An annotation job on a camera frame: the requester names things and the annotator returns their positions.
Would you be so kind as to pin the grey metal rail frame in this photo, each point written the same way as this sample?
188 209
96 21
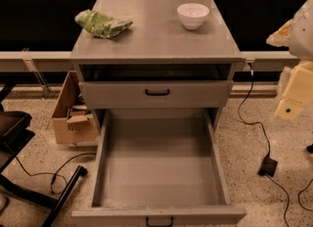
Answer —
39 35

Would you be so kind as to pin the green jalapeno chip bag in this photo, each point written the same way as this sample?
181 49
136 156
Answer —
101 25

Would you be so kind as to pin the cardboard box with scraps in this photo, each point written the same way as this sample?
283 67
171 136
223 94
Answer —
72 122

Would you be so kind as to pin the grey drawer cabinet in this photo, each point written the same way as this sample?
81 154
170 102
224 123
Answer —
157 47

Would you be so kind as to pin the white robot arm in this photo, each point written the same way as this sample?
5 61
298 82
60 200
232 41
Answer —
297 35

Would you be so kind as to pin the white ceramic bowl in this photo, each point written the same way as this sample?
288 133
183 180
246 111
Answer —
192 15

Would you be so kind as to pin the closed grey upper drawer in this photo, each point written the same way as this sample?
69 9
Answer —
155 94

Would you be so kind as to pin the open grey middle drawer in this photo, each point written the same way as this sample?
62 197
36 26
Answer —
158 168

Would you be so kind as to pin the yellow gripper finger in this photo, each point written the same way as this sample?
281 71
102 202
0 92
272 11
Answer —
281 37
298 92

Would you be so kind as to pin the black office chair base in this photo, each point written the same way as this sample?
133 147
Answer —
42 166

